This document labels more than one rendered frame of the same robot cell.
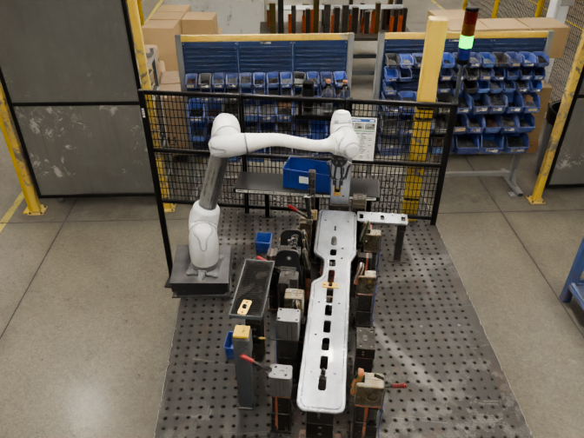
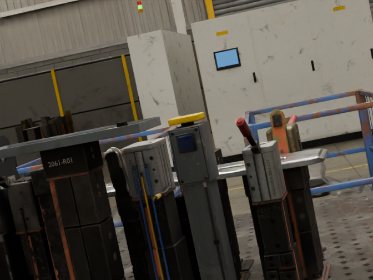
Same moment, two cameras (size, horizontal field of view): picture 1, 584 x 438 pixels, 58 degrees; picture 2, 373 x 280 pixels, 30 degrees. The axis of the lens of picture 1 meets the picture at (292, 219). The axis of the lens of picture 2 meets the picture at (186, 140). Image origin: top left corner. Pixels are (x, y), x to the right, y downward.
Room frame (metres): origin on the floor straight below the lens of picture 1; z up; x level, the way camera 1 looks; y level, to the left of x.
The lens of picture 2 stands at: (1.25, 1.55, 1.22)
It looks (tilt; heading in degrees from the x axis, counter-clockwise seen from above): 5 degrees down; 280
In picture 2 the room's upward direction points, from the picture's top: 12 degrees counter-clockwise
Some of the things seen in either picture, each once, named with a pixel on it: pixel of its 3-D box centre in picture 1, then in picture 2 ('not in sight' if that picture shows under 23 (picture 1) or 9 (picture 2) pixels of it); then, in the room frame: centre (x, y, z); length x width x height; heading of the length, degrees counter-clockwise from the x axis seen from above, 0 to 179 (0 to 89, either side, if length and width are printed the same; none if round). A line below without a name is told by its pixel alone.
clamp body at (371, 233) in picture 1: (370, 256); not in sight; (2.32, -0.44, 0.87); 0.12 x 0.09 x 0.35; 83
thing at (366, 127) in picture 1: (358, 138); not in sight; (2.94, -0.40, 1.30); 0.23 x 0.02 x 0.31; 83
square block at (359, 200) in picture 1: (357, 221); not in sight; (2.66, -0.40, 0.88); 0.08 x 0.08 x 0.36; 83
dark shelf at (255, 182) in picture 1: (306, 185); not in sight; (2.85, -0.09, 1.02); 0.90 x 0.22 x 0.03; 83
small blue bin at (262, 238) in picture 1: (263, 242); not in sight; (2.61, 0.18, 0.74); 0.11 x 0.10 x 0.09; 173
